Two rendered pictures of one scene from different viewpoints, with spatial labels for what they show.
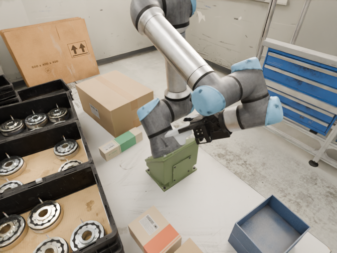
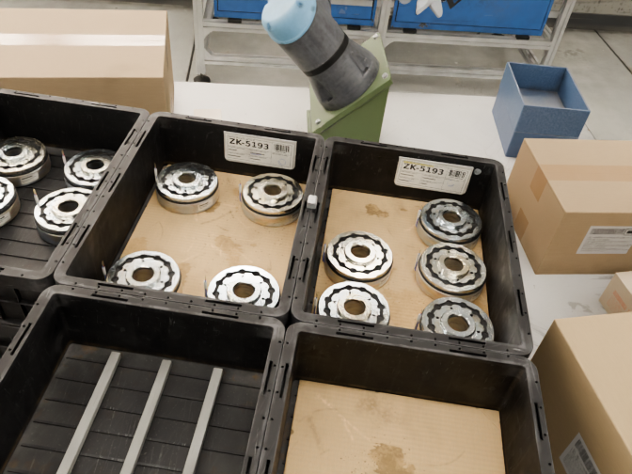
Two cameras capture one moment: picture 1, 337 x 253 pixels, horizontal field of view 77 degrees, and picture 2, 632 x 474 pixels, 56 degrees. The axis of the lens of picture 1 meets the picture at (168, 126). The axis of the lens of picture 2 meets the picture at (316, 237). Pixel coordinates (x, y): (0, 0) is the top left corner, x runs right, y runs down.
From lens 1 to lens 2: 1.01 m
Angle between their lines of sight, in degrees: 43
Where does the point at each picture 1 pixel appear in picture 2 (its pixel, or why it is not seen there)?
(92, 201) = (368, 205)
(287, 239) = (554, 102)
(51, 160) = (190, 224)
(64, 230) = (404, 253)
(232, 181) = (422, 102)
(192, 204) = not seen: hidden behind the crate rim
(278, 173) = not seen: hidden behind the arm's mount
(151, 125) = (328, 35)
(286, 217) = (532, 82)
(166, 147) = (365, 67)
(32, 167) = (178, 258)
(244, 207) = (471, 117)
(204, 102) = not seen: outside the picture
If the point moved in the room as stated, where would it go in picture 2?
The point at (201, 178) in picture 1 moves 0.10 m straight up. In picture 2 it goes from (388, 121) to (396, 85)
